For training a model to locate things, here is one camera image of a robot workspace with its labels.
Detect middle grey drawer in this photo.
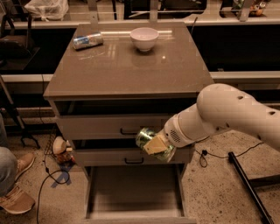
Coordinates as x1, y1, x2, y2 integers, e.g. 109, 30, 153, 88
71, 143, 195, 167

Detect open bottom grey drawer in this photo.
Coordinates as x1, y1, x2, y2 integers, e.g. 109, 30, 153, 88
82, 164, 196, 224

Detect grey three-drawer cabinet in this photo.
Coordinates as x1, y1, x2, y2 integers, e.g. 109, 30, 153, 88
42, 21, 215, 224

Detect black tripod leg left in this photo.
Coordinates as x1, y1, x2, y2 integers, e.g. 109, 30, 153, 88
0, 75, 40, 149

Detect small toy objects on floor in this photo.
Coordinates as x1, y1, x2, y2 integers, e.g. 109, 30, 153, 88
52, 136, 74, 165

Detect blue silver soda can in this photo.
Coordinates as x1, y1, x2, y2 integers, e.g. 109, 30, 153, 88
73, 32, 103, 50

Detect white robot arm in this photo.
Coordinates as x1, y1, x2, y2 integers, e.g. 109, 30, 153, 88
136, 84, 280, 161

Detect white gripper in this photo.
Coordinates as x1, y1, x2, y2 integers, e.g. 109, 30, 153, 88
143, 114, 194, 155

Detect person leg in jeans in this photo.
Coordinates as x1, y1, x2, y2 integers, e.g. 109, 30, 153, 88
0, 115, 18, 197

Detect tan sneaker far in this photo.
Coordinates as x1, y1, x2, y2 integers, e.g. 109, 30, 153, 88
15, 153, 35, 180

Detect black floor cable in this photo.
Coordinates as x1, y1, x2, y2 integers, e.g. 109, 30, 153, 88
194, 136, 265, 168
36, 122, 71, 224

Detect white ceramic bowl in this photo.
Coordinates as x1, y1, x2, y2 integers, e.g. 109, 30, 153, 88
130, 27, 159, 52

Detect top grey drawer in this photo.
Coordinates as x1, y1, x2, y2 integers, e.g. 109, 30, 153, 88
55, 114, 171, 140

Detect black floor cable left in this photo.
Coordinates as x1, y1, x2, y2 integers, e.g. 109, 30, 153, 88
36, 122, 71, 224

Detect white plastic bag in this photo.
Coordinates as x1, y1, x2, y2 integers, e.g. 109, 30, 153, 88
24, 0, 69, 21

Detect black metal floor stand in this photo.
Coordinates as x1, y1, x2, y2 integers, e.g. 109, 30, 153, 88
228, 152, 280, 224

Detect black floor cable right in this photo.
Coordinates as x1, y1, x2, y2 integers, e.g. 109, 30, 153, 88
194, 136, 265, 168

